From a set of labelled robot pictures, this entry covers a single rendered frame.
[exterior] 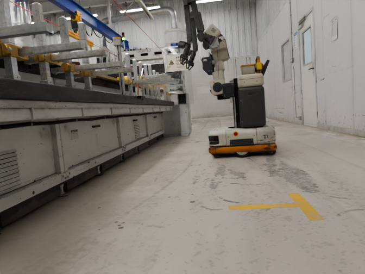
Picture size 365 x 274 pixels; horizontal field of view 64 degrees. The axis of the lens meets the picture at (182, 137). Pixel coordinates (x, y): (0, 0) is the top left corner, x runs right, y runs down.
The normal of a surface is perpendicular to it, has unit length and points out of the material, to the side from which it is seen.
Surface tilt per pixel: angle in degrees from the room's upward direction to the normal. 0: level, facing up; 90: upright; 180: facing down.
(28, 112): 90
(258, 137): 90
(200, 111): 90
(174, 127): 90
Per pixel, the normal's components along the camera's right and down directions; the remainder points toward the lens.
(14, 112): 0.99, -0.07
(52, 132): -0.11, 0.10
